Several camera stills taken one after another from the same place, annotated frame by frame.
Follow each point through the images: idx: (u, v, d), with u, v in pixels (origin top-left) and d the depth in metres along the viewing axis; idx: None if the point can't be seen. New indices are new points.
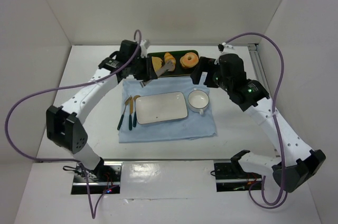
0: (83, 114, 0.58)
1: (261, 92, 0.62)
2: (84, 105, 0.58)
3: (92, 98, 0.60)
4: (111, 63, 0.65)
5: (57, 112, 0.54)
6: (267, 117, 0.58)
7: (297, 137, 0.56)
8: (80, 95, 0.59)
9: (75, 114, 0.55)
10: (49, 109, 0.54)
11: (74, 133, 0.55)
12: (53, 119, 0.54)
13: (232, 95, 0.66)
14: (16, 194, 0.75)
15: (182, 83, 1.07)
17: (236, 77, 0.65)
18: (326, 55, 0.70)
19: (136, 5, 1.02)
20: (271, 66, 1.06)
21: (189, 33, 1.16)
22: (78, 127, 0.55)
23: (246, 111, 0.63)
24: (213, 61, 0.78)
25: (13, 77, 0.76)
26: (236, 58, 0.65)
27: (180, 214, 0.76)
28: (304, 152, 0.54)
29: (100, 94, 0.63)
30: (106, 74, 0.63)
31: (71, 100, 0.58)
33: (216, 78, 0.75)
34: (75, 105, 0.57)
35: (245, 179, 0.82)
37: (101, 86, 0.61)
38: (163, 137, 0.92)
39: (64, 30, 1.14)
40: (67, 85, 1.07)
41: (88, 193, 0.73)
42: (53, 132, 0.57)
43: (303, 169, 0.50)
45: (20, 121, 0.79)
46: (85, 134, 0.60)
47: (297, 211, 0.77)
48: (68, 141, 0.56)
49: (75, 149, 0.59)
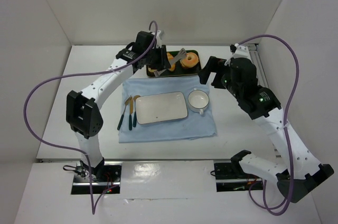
0: (101, 100, 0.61)
1: (273, 101, 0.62)
2: (102, 93, 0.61)
3: (109, 84, 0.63)
4: (128, 54, 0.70)
5: (77, 97, 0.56)
6: (278, 128, 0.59)
7: (307, 150, 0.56)
8: (97, 82, 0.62)
9: (93, 99, 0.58)
10: (69, 93, 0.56)
11: (92, 118, 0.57)
12: (73, 103, 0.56)
13: (242, 103, 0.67)
14: (16, 194, 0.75)
15: (183, 83, 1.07)
17: (247, 84, 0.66)
18: (326, 55, 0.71)
19: (137, 5, 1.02)
20: (271, 66, 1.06)
21: (190, 33, 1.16)
22: (96, 112, 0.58)
23: (256, 119, 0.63)
24: (222, 61, 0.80)
25: (12, 77, 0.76)
26: (251, 65, 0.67)
27: (180, 215, 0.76)
28: (313, 166, 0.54)
29: (116, 82, 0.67)
30: (123, 64, 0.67)
31: (89, 86, 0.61)
33: (225, 81, 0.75)
34: (93, 92, 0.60)
35: (245, 179, 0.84)
37: (118, 75, 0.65)
38: (163, 138, 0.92)
39: (64, 30, 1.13)
40: (67, 85, 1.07)
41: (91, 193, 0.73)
42: (71, 117, 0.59)
43: (311, 185, 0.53)
45: (20, 121, 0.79)
46: (101, 120, 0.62)
47: (297, 211, 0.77)
48: (86, 124, 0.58)
49: (91, 132, 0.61)
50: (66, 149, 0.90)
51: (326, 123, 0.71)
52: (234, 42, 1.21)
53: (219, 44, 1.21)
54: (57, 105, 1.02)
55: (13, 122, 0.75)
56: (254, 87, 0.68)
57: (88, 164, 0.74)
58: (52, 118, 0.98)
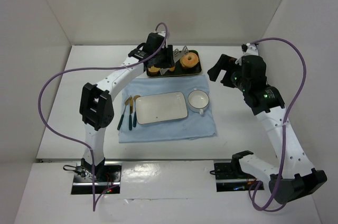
0: (113, 94, 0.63)
1: (277, 100, 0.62)
2: (115, 86, 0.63)
3: (122, 80, 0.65)
4: (139, 53, 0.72)
5: (91, 89, 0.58)
6: (276, 126, 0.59)
7: (302, 152, 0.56)
8: (112, 76, 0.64)
9: (107, 91, 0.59)
10: (85, 85, 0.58)
11: (105, 108, 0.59)
12: (88, 95, 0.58)
13: (247, 96, 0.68)
14: (16, 194, 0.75)
15: (183, 83, 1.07)
17: (254, 80, 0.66)
18: (326, 55, 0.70)
19: (137, 5, 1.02)
20: (271, 66, 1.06)
21: (190, 33, 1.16)
22: (109, 104, 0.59)
23: (258, 114, 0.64)
24: (233, 59, 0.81)
25: (12, 77, 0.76)
26: (261, 62, 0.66)
27: (180, 215, 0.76)
28: (306, 168, 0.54)
29: (128, 79, 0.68)
30: (135, 62, 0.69)
31: (104, 80, 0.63)
33: (235, 77, 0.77)
34: (108, 85, 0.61)
35: (245, 179, 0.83)
37: (130, 72, 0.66)
38: (163, 138, 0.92)
39: (64, 30, 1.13)
40: (66, 85, 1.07)
41: (94, 193, 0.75)
42: (85, 108, 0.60)
43: (299, 185, 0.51)
45: (20, 121, 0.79)
46: (112, 112, 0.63)
47: (297, 212, 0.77)
48: (99, 116, 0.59)
49: (103, 124, 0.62)
50: (66, 149, 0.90)
51: (326, 123, 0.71)
52: (234, 43, 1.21)
53: (219, 44, 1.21)
54: (57, 105, 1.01)
55: (13, 122, 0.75)
56: (262, 83, 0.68)
57: (91, 162, 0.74)
58: (52, 118, 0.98)
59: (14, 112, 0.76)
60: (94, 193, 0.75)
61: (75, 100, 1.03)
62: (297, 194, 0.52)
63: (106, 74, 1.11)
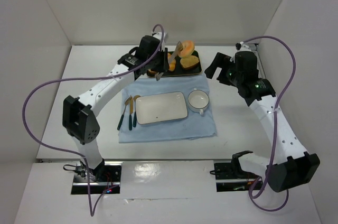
0: (98, 107, 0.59)
1: (268, 89, 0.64)
2: (99, 100, 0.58)
3: (108, 92, 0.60)
4: (130, 59, 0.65)
5: (73, 103, 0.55)
6: (268, 112, 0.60)
7: (293, 138, 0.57)
8: (96, 88, 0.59)
9: (90, 106, 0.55)
10: (66, 98, 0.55)
11: (87, 124, 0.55)
12: (69, 109, 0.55)
13: (240, 89, 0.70)
14: (16, 193, 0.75)
15: (182, 83, 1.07)
17: (247, 74, 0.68)
18: (326, 56, 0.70)
19: (136, 5, 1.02)
20: (271, 67, 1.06)
21: (190, 33, 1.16)
22: (92, 119, 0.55)
23: (251, 104, 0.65)
24: (228, 57, 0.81)
25: (13, 78, 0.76)
26: (252, 55, 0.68)
27: (180, 214, 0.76)
28: (298, 151, 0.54)
29: (116, 90, 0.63)
30: (124, 70, 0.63)
31: (87, 92, 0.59)
33: (230, 74, 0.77)
34: (90, 99, 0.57)
35: (245, 179, 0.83)
37: (118, 82, 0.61)
38: (164, 137, 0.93)
39: (64, 30, 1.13)
40: (66, 84, 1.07)
41: (88, 193, 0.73)
42: (67, 121, 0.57)
43: (292, 167, 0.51)
45: (19, 122, 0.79)
46: (98, 127, 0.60)
47: (296, 212, 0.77)
48: (80, 131, 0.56)
49: (86, 139, 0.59)
50: (66, 149, 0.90)
51: (325, 123, 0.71)
52: (234, 43, 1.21)
53: (219, 44, 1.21)
54: (57, 105, 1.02)
55: (13, 123, 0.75)
56: (255, 76, 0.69)
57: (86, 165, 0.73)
58: (52, 118, 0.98)
59: (14, 112, 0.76)
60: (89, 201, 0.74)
61: None
62: (291, 177, 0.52)
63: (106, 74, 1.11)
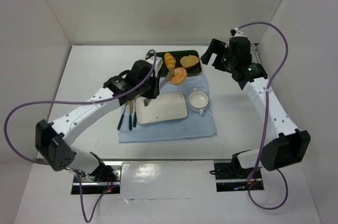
0: (72, 135, 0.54)
1: (261, 72, 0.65)
2: (75, 127, 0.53)
3: (86, 119, 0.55)
4: (117, 83, 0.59)
5: (45, 129, 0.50)
6: (260, 93, 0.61)
7: (285, 115, 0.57)
8: (74, 114, 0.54)
9: (62, 134, 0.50)
10: (39, 122, 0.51)
11: (57, 154, 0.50)
12: (40, 134, 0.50)
13: (234, 73, 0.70)
14: (16, 193, 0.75)
15: (183, 83, 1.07)
17: (240, 58, 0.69)
18: (326, 56, 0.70)
19: (137, 5, 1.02)
20: (271, 67, 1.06)
21: (190, 33, 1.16)
22: (64, 149, 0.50)
23: (244, 87, 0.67)
24: (223, 44, 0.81)
25: (13, 78, 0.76)
26: (245, 40, 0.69)
27: (180, 214, 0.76)
28: (290, 128, 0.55)
29: (96, 117, 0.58)
30: (108, 96, 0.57)
31: (63, 118, 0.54)
33: (225, 59, 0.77)
34: (65, 125, 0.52)
35: (245, 179, 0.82)
37: (99, 108, 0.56)
38: (163, 138, 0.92)
39: (64, 30, 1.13)
40: (66, 84, 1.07)
41: (81, 194, 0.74)
42: (38, 147, 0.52)
43: (284, 142, 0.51)
45: (20, 122, 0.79)
46: (73, 155, 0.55)
47: (296, 212, 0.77)
48: (50, 159, 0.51)
49: (58, 168, 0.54)
50: None
51: (325, 123, 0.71)
52: None
53: None
54: (57, 105, 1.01)
55: (13, 123, 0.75)
56: (247, 61, 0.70)
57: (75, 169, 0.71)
58: (52, 117, 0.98)
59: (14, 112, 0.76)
60: (81, 195, 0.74)
61: (75, 100, 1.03)
62: (284, 153, 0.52)
63: (106, 74, 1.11)
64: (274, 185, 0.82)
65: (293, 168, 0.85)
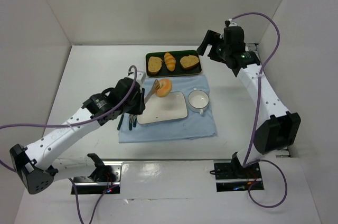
0: (48, 159, 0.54)
1: (254, 60, 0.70)
2: (49, 152, 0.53)
3: (61, 143, 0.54)
4: (97, 103, 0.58)
5: (17, 155, 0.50)
6: (253, 78, 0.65)
7: (277, 99, 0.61)
8: (48, 139, 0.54)
9: (34, 161, 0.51)
10: (13, 147, 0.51)
11: (30, 182, 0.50)
12: (13, 160, 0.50)
13: (227, 60, 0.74)
14: (15, 193, 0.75)
15: (182, 83, 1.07)
17: (234, 46, 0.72)
18: (326, 56, 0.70)
19: (137, 5, 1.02)
20: (271, 67, 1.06)
21: (191, 33, 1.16)
22: (38, 176, 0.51)
23: (237, 74, 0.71)
24: (218, 35, 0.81)
25: (13, 78, 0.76)
26: (240, 29, 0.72)
27: (180, 215, 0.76)
28: (281, 110, 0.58)
29: (74, 139, 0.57)
30: (86, 118, 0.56)
31: (38, 142, 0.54)
33: (219, 49, 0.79)
34: (38, 151, 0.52)
35: (245, 179, 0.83)
37: (75, 131, 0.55)
38: (163, 137, 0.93)
39: (64, 30, 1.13)
40: (66, 85, 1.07)
41: (75, 192, 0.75)
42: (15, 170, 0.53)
43: (274, 124, 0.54)
45: (19, 122, 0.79)
46: (49, 178, 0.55)
47: (297, 212, 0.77)
48: (25, 184, 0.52)
49: (35, 190, 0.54)
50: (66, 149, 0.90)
51: (325, 123, 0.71)
52: None
53: None
54: (57, 105, 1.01)
55: (12, 123, 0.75)
56: (241, 49, 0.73)
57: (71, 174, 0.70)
58: (52, 118, 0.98)
59: (13, 112, 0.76)
60: (76, 194, 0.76)
61: (75, 100, 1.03)
62: (275, 133, 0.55)
63: (106, 74, 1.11)
64: (274, 185, 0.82)
65: (294, 168, 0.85)
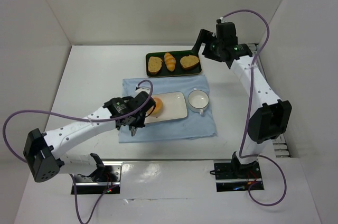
0: (62, 150, 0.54)
1: (246, 50, 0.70)
2: (66, 142, 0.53)
3: (79, 136, 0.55)
4: (117, 105, 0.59)
5: (36, 138, 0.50)
6: (245, 69, 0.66)
7: (269, 88, 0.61)
8: (67, 129, 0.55)
9: (51, 148, 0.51)
10: (33, 131, 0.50)
11: (42, 168, 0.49)
12: (30, 143, 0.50)
13: (221, 54, 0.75)
14: (15, 193, 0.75)
15: (182, 83, 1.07)
17: (227, 39, 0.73)
18: (326, 56, 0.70)
19: (137, 5, 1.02)
20: (271, 67, 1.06)
21: (191, 33, 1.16)
22: (50, 164, 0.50)
23: (231, 66, 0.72)
24: (211, 33, 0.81)
25: (13, 79, 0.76)
26: (230, 23, 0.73)
27: (180, 215, 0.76)
28: (273, 99, 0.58)
29: (89, 136, 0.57)
30: (106, 117, 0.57)
31: (57, 130, 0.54)
33: (213, 46, 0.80)
34: (57, 138, 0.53)
35: (245, 179, 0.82)
37: (94, 127, 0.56)
38: (164, 137, 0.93)
39: (64, 30, 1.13)
40: (66, 85, 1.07)
41: (75, 194, 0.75)
42: (26, 154, 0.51)
43: (266, 112, 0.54)
45: (19, 122, 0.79)
46: (58, 169, 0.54)
47: (296, 212, 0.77)
48: (34, 170, 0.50)
49: (39, 179, 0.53)
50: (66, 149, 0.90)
51: (325, 123, 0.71)
52: None
53: None
54: (57, 106, 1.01)
55: (12, 123, 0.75)
56: (234, 42, 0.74)
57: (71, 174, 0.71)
58: (52, 118, 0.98)
59: (14, 112, 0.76)
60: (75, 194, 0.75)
61: (75, 100, 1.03)
62: (268, 121, 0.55)
63: (106, 74, 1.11)
64: (274, 185, 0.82)
65: (294, 168, 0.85)
